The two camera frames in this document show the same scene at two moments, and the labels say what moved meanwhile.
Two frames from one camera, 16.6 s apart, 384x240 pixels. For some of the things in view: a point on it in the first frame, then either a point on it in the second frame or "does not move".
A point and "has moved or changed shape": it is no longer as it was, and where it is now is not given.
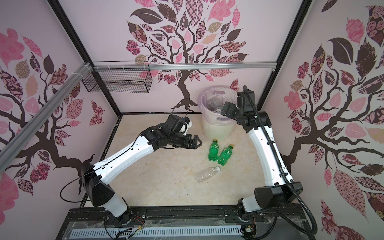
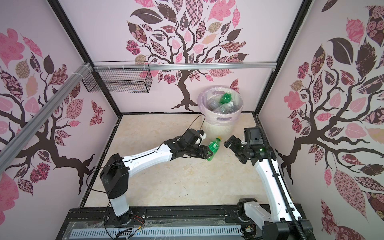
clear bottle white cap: (206, 173) has moved or changed shape
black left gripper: (188, 145) → (203, 151)
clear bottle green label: (215, 104) does not move
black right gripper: (231, 107) → (235, 141)
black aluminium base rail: (186, 216) does not move
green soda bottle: (225, 155) → (225, 98)
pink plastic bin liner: (211, 100) does not move
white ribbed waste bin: (221, 132) does not move
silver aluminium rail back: (180, 65) does not move
